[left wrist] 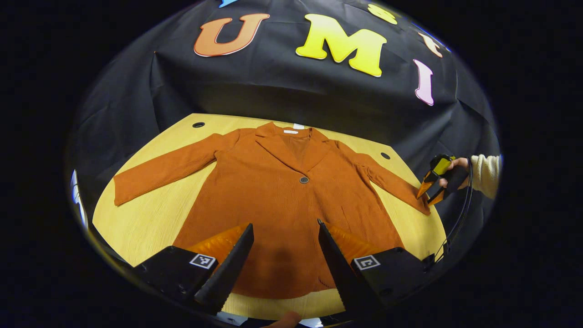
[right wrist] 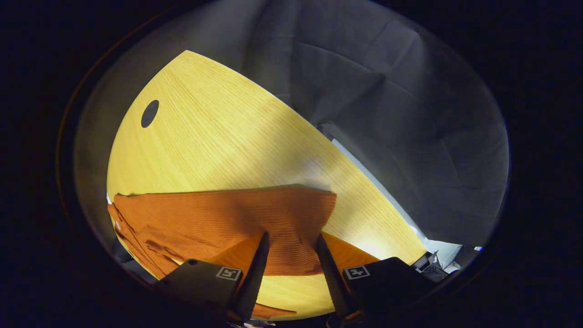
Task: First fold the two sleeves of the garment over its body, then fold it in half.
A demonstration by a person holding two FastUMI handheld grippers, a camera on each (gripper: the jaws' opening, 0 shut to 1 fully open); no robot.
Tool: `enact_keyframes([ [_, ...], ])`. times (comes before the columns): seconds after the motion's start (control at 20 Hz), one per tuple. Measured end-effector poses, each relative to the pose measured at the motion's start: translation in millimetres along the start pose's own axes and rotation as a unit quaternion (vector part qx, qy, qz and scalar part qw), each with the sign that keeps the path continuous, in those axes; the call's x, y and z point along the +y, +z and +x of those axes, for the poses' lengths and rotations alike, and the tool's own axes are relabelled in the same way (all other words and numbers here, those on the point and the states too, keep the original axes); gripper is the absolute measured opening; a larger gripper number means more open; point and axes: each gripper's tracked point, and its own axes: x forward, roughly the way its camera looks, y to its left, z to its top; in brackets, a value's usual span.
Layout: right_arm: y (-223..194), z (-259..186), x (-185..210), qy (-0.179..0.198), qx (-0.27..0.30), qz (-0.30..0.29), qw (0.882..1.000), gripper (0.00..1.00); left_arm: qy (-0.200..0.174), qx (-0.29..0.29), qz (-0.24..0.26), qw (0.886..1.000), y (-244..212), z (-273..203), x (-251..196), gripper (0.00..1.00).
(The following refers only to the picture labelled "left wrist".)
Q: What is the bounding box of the black backdrop cloth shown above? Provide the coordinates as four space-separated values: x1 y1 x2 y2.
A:
66 0 501 256

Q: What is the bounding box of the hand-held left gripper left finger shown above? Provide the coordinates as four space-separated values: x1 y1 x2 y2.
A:
131 222 255 316

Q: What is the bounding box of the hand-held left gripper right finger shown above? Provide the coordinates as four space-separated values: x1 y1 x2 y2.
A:
317 219 437 317

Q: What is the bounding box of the orange button jacket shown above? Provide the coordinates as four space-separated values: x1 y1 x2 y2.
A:
113 121 431 300

